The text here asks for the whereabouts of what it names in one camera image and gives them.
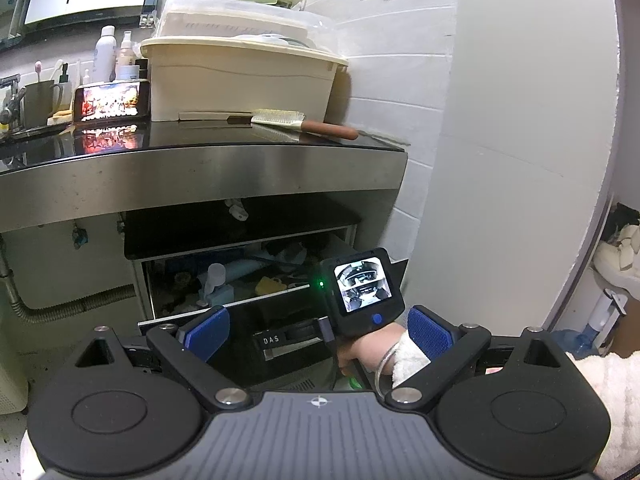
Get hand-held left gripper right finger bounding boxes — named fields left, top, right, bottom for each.
left=382, top=305, right=577, bottom=409

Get cream plastic storage bin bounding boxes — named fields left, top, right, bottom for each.
left=140, top=35, right=350, bottom=122

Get steel vanity counter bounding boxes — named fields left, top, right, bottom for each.
left=0, top=119, right=409, bottom=235

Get wooden handled white brush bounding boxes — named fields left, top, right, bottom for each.
left=249, top=108, right=360, bottom=141

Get black flat labelled device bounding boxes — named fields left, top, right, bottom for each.
left=251, top=326, right=327, bottom=362

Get grey mug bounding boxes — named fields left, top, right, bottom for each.
left=23, top=80, right=64, bottom=129

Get yellow plastic item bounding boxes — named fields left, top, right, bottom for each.
left=254, top=277, right=289, bottom=295

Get white plastic cup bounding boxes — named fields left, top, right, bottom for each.
left=207, top=263, right=227, bottom=294

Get small white spray bottle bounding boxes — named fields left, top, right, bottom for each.
left=116, top=30, right=136, bottom=67

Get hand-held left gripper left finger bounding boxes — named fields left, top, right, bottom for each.
left=62, top=305, right=251, bottom=409

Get white plastic hook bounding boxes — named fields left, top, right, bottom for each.
left=224, top=198, right=250, bottom=222

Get white grilled appliance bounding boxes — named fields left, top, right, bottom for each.
left=0, top=329, right=29, bottom=417

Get clear plastic cover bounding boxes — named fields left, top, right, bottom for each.
left=157, top=0, right=332, bottom=52

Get smartphone with lit screen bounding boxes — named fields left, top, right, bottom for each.
left=73, top=79, right=151, bottom=122

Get white cloth pile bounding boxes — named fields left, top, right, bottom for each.
left=592, top=224, right=640, bottom=292

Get grey corrugated drain hose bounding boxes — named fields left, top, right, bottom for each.
left=0, top=234, right=137, bottom=325

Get black glass drawer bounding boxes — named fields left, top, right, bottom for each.
left=136, top=227, right=362, bottom=337
left=121, top=199, right=362, bottom=262

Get blue tube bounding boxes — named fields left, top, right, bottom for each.
left=224, top=259, right=267, bottom=279

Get closed black glass drawer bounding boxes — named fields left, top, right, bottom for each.
left=121, top=199, right=362, bottom=262

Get person's right hand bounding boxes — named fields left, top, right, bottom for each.
left=336, top=322, right=407, bottom=392

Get clear bangle bracelet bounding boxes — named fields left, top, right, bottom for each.
left=376, top=344, right=402, bottom=397

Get person's right forearm white sleeve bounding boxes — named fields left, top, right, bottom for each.
left=391, top=332, right=640, bottom=480

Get light blue box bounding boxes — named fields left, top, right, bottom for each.
left=199, top=284, right=234, bottom=307

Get tall white bottle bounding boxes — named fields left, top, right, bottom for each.
left=93, top=25, right=117, bottom=83

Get chrome faucet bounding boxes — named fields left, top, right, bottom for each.
left=0, top=73, right=27, bottom=134

